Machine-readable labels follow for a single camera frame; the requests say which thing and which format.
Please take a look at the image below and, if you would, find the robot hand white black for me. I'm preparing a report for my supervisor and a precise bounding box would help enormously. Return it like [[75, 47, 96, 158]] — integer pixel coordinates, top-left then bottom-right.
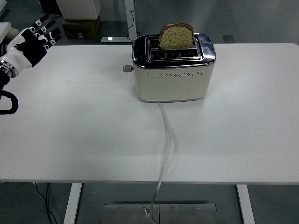
[[0, 13, 63, 71]]

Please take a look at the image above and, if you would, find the cream toaster chrome top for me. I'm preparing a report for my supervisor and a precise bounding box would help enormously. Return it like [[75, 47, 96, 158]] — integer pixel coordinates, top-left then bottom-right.
[[131, 32, 217, 103]]

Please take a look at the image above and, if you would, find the person's leg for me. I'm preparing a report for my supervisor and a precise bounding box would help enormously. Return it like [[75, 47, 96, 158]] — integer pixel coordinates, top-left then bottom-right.
[[4, 26, 20, 45]]

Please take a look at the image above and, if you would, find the white side table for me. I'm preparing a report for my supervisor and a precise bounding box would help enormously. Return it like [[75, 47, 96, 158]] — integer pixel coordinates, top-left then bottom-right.
[[0, 22, 11, 44]]

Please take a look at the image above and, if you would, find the black box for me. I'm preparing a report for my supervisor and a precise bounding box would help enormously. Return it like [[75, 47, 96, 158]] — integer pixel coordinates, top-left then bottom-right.
[[40, 0, 63, 14]]

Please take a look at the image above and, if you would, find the brown cardboard box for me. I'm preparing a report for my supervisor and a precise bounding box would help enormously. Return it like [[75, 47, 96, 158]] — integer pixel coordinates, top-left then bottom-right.
[[61, 15, 101, 40]]

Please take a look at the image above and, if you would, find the white appliance housing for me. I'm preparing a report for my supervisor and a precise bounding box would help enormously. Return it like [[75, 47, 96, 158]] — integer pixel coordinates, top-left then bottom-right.
[[56, 0, 102, 20]]

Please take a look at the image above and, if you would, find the white stand with foot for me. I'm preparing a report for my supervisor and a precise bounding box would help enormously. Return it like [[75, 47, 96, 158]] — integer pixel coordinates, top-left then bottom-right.
[[101, 0, 138, 43]]

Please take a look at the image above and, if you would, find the white table leg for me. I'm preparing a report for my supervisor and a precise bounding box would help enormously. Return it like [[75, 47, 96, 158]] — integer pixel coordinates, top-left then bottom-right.
[[235, 184, 256, 224], [63, 182, 83, 224]]

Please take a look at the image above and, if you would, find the brown bread slice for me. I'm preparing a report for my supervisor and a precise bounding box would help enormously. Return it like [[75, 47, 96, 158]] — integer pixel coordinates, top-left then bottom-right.
[[158, 22, 195, 50]]

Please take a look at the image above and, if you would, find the grey metal plate with screws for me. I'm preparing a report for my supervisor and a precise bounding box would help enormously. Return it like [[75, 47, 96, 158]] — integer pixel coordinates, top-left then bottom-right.
[[102, 203, 217, 224]]

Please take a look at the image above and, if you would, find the thin black cable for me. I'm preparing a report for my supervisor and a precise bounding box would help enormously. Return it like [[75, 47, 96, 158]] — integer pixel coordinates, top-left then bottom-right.
[[127, 0, 142, 39], [34, 182, 58, 224]]

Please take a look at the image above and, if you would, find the white toaster power cable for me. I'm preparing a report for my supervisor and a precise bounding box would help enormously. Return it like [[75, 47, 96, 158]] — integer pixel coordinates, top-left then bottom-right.
[[149, 102, 175, 224]]

